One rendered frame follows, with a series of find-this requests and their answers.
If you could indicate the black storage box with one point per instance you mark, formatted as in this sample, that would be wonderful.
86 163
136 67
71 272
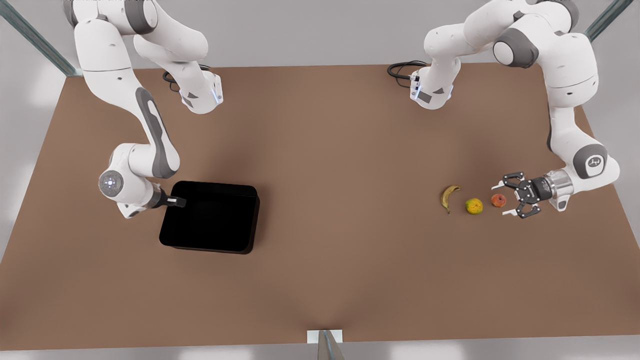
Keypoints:
210 217

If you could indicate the yellow green round fruit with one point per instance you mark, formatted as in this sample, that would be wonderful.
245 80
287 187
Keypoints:
474 206

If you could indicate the yellow brown banana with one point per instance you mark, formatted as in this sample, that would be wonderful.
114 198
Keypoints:
446 196

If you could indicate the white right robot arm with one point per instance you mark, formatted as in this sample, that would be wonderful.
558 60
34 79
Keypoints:
105 60

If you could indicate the red apple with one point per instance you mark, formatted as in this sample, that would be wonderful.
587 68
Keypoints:
498 200

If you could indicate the silver frame post white foot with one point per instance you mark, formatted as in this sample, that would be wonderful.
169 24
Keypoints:
327 345

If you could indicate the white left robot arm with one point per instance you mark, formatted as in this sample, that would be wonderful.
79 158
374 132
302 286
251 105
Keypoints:
570 65

